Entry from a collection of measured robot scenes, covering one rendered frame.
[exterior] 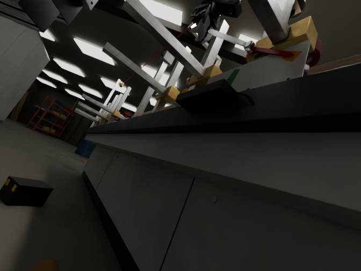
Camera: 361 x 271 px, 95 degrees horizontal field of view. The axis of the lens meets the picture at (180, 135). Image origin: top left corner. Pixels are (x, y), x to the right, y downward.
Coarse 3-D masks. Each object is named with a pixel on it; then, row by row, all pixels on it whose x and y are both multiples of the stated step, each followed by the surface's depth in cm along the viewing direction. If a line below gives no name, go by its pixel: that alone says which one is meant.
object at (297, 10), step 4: (296, 0) 46; (300, 0) 46; (296, 4) 47; (300, 4) 47; (292, 8) 48; (296, 8) 48; (300, 8) 48; (292, 12) 49; (296, 12) 49; (300, 12) 49; (292, 16) 50
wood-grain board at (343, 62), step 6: (360, 54) 38; (342, 60) 41; (348, 60) 40; (354, 60) 39; (360, 60) 38; (318, 66) 45; (324, 66) 43; (330, 66) 42; (336, 66) 41; (342, 66) 40; (312, 72) 45; (318, 72) 44; (168, 108) 107; (144, 114) 140
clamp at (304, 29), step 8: (296, 24) 35; (304, 24) 33; (312, 24) 33; (296, 32) 34; (304, 32) 32; (312, 32) 33; (264, 40) 40; (288, 40) 34; (296, 40) 34; (304, 40) 33; (312, 40) 34; (272, 48) 37; (280, 48) 36; (312, 48) 34; (248, 56) 43; (256, 56) 40
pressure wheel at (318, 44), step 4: (316, 40) 39; (316, 44) 39; (320, 44) 39; (316, 48) 39; (320, 48) 39; (312, 52) 40; (316, 52) 39; (320, 52) 39; (308, 56) 41; (312, 56) 40; (316, 56) 40; (320, 56) 40; (308, 60) 42; (312, 60) 41; (316, 60) 41; (308, 64) 43; (312, 64) 42
